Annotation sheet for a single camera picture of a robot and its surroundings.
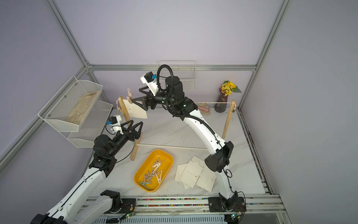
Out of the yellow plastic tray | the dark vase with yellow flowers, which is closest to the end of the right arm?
the yellow plastic tray

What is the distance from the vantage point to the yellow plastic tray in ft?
2.67

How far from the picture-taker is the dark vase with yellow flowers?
3.36 feet
